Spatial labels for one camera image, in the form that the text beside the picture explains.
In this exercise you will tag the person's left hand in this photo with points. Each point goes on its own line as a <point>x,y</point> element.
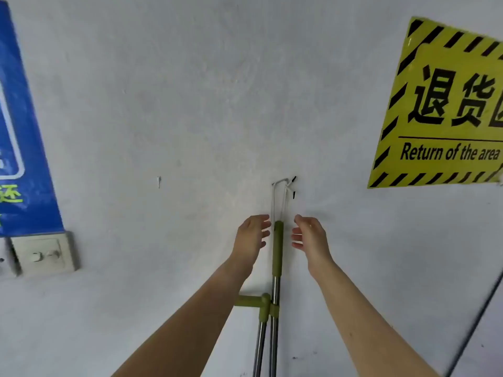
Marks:
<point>249,241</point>

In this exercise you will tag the person's right hand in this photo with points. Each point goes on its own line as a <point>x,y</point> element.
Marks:
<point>314,241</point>

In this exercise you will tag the green broom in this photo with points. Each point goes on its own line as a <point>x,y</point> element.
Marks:
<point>278,247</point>

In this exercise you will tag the green dustpan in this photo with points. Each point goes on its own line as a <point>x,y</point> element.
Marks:
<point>259,349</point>

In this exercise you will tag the person's right forearm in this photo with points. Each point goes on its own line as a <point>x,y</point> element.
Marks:
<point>361,329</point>

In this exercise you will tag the person's left forearm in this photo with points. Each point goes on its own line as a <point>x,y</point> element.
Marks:
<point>188,329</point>

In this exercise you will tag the yellow black striped sign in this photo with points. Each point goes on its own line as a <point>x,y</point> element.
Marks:
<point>444,102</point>

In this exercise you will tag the black wall nail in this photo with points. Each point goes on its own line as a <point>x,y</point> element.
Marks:
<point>293,179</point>

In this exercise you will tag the white wall switch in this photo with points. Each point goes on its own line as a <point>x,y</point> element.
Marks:
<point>6,259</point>
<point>43,255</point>

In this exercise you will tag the blue wall sign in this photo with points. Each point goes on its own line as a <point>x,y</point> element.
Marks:
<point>23,133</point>

